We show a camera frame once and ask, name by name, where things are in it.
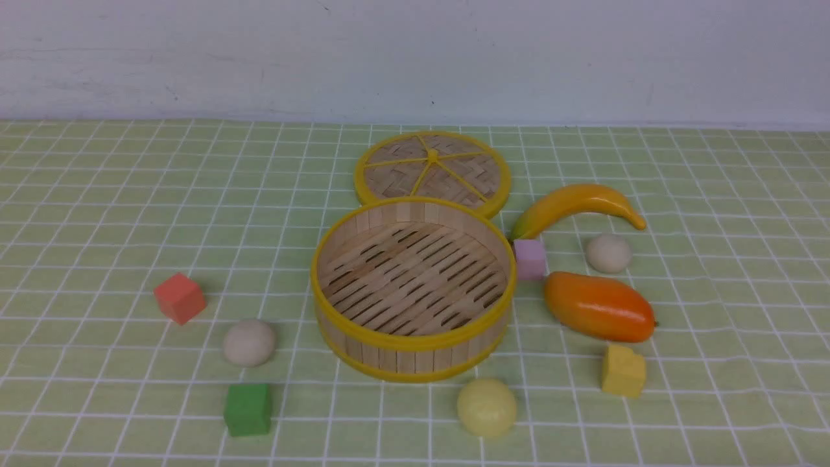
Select yellow bun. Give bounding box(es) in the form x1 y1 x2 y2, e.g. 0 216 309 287
456 378 517 438

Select white bun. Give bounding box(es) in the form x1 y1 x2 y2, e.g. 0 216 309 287
585 233 634 274
222 319 278 368

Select bamboo steamer tray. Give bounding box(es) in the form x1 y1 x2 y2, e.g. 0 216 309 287
309 197 517 383

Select bamboo steamer lid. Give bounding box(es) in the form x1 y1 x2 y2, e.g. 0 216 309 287
353 130 511 219

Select pink foam cube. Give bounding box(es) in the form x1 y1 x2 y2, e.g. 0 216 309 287
512 239 547 281

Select yellow toy banana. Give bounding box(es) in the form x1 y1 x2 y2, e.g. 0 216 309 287
509 184 647 241

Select orange toy mango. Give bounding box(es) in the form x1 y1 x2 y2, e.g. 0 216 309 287
543 271 658 343

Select red foam cube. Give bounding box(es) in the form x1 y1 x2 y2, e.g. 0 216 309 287
153 273 207 326

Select green foam cube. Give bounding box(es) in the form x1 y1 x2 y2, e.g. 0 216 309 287
223 383 272 437

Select yellow foam cube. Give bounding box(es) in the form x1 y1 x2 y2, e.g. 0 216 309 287
600 344 647 398

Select green checkered tablecloth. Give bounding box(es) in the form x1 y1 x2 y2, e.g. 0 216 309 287
1 119 829 466

